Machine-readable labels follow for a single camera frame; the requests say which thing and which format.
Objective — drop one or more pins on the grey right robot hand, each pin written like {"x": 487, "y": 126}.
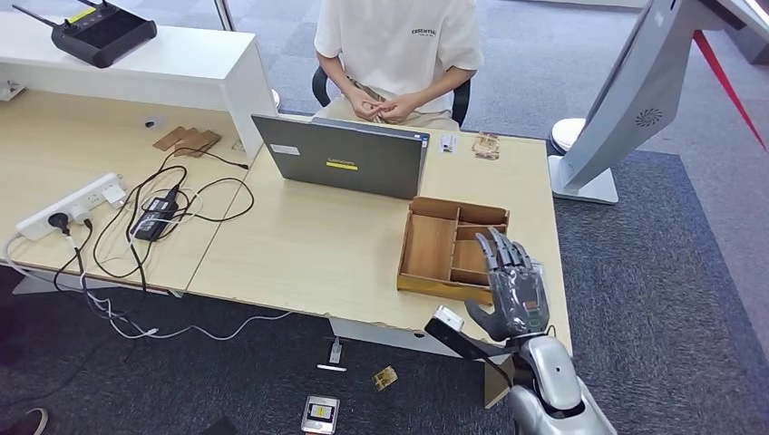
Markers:
{"x": 516, "y": 300}

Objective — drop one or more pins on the person's left hand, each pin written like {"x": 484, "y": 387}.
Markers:
{"x": 399, "y": 109}

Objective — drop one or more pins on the person's right hand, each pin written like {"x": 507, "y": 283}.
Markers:
{"x": 363, "y": 103}

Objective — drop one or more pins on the white ID card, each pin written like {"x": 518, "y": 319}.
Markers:
{"x": 448, "y": 143}

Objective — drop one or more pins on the wooden compartment box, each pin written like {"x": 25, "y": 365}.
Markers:
{"x": 429, "y": 246}

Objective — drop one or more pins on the person's right forearm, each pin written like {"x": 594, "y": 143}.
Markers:
{"x": 339, "y": 75}

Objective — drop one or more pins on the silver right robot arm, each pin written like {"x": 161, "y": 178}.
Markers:
{"x": 552, "y": 372}

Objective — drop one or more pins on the person's left forearm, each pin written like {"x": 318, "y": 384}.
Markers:
{"x": 447, "y": 84}

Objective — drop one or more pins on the person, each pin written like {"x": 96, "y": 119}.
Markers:
{"x": 396, "y": 48}

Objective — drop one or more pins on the brown patterned card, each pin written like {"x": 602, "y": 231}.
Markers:
{"x": 485, "y": 146}

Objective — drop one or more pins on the small yellow card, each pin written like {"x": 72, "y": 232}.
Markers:
{"x": 384, "y": 379}

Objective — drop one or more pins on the clear plastic film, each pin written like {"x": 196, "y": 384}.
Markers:
{"x": 519, "y": 294}

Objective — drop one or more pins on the grey laptop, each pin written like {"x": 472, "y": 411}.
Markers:
{"x": 342, "y": 156}

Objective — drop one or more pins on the wooden desk leg panel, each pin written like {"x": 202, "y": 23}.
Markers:
{"x": 495, "y": 387}

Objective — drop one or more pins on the white desk crossbeam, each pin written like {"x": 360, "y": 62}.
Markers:
{"x": 384, "y": 337}

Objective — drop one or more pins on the metal pole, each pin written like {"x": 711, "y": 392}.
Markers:
{"x": 225, "y": 15}

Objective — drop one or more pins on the dark brown cardboard piece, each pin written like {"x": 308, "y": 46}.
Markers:
{"x": 198, "y": 143}

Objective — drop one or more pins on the white round stand base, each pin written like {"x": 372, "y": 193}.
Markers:
{"x": 568, "y": 135}

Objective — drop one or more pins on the light brown cardboard piece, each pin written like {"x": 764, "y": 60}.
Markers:
{"x": 165, "y": 139}

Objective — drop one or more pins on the silver handheld device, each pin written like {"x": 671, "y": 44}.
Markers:
{"x": 320, "y": 414}

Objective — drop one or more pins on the grey kiosk stand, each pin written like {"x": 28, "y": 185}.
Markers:
{"x": 637, "y": 90}

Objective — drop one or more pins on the black power adapter brick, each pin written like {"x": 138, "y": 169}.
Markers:
{"x": 153, "y": 219}

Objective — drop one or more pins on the white plug adapter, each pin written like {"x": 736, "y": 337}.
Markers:
{"x": 113, "y": 196}

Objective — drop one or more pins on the black remote controller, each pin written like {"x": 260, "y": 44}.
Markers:
{"x": 102, "y": 36}

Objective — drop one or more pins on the white power strip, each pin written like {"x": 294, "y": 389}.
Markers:
{"x": 66, "y": 207}

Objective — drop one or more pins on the black mains plug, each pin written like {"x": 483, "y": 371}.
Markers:
{"x": 58, "y": 223}

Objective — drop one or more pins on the dark sneaker white sole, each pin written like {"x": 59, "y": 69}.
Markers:
{"x": 30, "y": 423}

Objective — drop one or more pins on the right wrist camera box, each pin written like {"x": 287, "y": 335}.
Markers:
{"x": 450, "y": 339}

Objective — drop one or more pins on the white metal floor bracket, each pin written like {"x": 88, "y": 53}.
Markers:
{"x": 334, "y": 354}

